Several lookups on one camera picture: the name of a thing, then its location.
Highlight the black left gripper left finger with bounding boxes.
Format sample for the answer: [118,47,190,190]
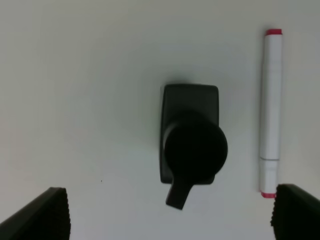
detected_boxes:
[0,187,71,240]

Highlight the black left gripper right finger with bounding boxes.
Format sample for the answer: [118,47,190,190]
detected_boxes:
[270,184,320,240]

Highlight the dark green pump bottle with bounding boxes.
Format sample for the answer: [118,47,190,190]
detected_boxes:
[159,83,228,210]

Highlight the white marker red caps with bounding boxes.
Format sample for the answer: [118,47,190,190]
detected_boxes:
[259,28,283,199]

